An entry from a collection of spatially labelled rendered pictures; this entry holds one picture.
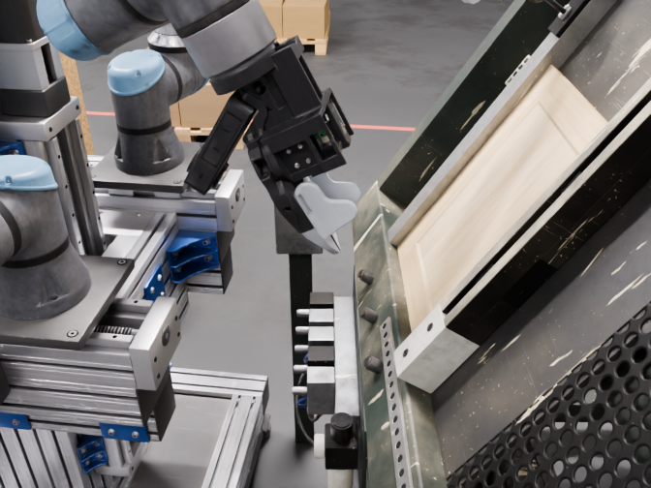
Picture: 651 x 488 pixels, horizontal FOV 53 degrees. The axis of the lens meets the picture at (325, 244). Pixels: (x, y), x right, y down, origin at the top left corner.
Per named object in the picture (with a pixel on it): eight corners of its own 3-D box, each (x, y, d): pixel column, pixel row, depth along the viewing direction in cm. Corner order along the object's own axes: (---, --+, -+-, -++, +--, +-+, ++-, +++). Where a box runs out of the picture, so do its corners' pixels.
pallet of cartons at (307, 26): (257, 19, 660) (255, -22, 638) (341, 23, 649) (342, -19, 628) (226, 52, 566) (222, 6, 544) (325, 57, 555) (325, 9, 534)
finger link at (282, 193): (311, 236, 62) (264, 159, 58) (297, 242, 63) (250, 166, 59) (318, 211, 66) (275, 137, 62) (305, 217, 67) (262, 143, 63)
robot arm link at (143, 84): (103, 124, 141) (90, 61, 133) (142, 103, 151) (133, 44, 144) (148, 133, 136) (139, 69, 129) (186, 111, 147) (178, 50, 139)
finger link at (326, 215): (376, 253, 64) (333, 174, 60) (323, 272, 66) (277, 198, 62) (378, 236, 67) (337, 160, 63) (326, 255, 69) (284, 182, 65)
